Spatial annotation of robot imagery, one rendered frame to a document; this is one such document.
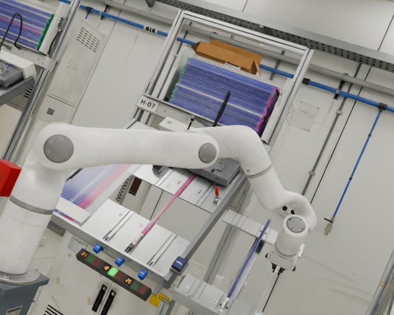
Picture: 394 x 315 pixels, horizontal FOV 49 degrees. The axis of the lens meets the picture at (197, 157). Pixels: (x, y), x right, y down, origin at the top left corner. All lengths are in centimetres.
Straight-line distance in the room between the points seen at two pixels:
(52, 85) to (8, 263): 185
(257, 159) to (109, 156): 44
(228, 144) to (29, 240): 62
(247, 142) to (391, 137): 238
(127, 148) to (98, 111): 310
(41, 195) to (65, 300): 117
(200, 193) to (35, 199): 94
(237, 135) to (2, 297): 76
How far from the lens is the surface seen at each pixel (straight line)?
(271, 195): 136
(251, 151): 130
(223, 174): 195
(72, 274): 226
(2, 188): 229
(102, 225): 186
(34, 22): 290
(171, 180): 200
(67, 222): 188
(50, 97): 296
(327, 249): 350
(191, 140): 117
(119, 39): 441
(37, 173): 123
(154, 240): 179
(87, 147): 113
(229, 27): 236
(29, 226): 120
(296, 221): 143
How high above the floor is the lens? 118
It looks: level
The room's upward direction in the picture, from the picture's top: 24 degrees clockwise
